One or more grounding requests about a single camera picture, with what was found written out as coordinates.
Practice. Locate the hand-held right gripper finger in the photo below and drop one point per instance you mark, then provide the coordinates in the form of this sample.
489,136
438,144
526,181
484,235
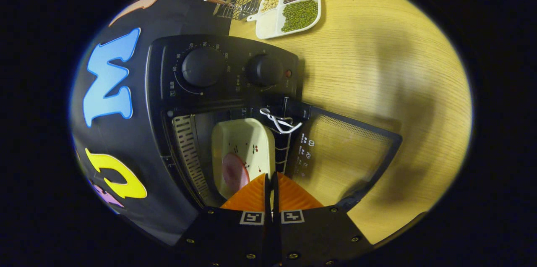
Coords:
267,200
276,202

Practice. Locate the pink ham slice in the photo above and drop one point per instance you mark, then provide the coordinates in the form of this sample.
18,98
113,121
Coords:
235,172

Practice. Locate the cream baking dish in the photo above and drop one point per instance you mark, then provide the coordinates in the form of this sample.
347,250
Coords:
243,137

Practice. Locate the black electric oven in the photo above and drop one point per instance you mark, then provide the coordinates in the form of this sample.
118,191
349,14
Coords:
226,90

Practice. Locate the white divided plate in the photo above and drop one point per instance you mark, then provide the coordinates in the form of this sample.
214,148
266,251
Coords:
268,25

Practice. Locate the pile of green beans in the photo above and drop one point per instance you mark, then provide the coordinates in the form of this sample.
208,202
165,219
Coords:
300,15

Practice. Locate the pile of yellow soybeans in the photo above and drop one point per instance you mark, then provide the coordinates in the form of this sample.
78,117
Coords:
270,1

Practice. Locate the black backdrop cloth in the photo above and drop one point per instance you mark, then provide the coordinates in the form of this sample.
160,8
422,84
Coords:
159,15

